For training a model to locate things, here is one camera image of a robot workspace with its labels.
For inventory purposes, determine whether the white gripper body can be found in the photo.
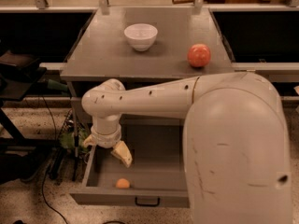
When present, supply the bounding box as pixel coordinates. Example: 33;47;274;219
91;126;121;148

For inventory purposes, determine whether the metal railing frame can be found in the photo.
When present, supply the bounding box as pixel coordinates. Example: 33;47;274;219
0;0;299;16

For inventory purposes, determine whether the white ceramic bowl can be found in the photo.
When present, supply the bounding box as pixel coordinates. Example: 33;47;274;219
124;23;158;51

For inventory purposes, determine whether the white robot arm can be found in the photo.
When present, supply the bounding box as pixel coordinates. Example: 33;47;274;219
81;72;292;224

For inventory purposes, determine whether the open grey bottom drawer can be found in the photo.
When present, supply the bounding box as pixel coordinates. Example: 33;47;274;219
70;125;189;208

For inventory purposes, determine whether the green bag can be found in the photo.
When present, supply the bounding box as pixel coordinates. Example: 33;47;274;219
59;129;89;153

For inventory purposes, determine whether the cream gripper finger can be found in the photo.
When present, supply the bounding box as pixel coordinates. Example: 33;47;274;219
111;141;133;168
83;134;96;147

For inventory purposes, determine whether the black floor cable left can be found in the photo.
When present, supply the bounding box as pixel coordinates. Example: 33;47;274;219
40;93;71;224

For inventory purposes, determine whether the black side stand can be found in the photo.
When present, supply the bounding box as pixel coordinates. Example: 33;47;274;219
0;50;57;184

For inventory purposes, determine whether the grey drawer cabinet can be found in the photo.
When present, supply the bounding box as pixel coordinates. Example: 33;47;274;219
60;6;237;126

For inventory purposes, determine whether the red apple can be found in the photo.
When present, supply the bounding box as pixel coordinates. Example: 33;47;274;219
187;44;211;67

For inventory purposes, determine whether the black drawer handle lower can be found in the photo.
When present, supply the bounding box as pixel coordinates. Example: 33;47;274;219
135;197;161;207

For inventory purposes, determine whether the closed grey upper drawer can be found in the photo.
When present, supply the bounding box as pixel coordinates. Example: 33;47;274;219
71;97;93;123

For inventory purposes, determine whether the small orange fruit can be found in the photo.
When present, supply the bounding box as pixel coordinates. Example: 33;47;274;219
116;178;130;189

